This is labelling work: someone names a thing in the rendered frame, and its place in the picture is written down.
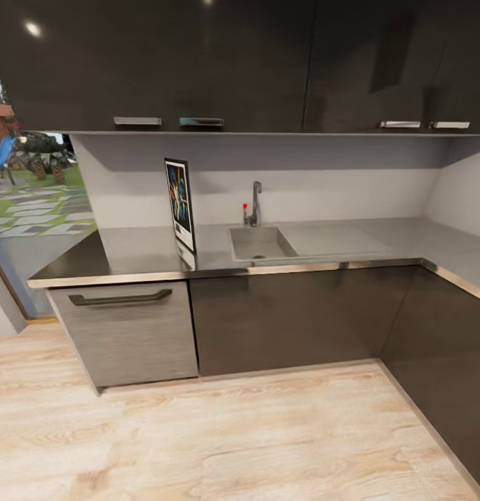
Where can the dishwasher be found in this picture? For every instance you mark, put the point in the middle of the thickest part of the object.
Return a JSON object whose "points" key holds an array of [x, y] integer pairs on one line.
{"points": [[131, 332]]}

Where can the cabinet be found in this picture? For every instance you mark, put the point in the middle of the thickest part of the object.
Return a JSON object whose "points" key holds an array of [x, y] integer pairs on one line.
{"points": [[156, 67], [394, 68]]}

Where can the poster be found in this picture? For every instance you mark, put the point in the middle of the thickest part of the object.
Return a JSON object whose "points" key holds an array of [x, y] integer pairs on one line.
{"points": [[180, 199]]}

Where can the drop in sink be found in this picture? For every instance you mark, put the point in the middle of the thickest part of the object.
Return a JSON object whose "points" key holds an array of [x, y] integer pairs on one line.
{"points": [[290, 242]]}

